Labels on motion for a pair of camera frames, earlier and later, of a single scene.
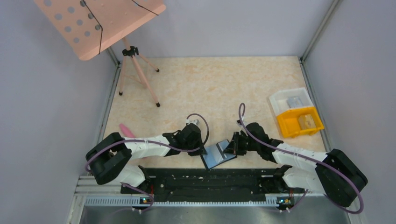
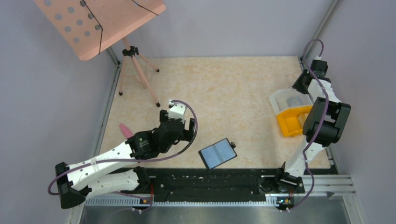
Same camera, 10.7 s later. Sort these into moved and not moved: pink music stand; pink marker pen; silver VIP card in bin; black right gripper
Moved: black right gripper
Not moved: silver VIP card in bin; pink marker pen; pink music stand
